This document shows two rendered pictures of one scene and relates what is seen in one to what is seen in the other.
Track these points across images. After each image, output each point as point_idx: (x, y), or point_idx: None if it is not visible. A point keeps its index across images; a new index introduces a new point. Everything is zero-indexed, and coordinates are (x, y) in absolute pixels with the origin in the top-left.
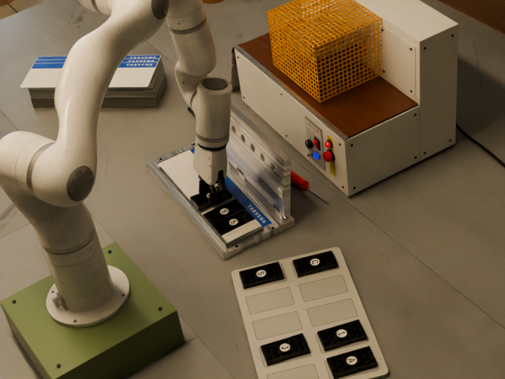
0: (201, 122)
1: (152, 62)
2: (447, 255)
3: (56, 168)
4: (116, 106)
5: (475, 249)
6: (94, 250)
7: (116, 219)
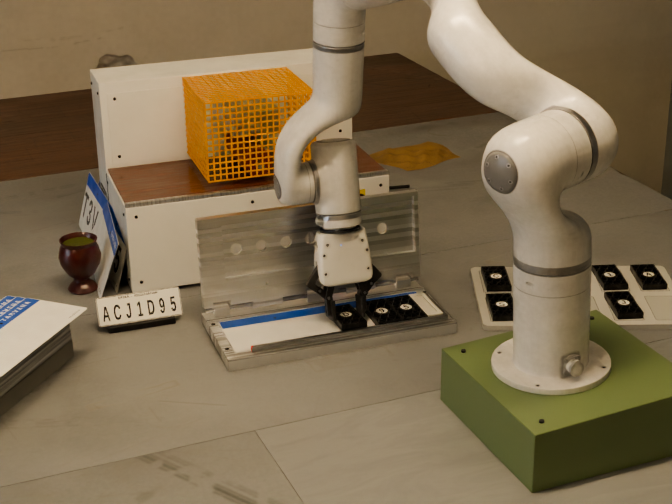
0: (350, 191)
1: (21, 301)
2: (504, 227)
3: (603, 110)
4: (34, 386)
5: (502, 216)
6: None
7: (328, 400)
